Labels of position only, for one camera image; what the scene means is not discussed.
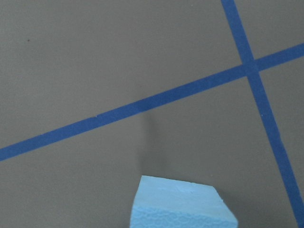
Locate light blue block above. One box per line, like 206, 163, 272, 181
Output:
130, 175, 238, 228

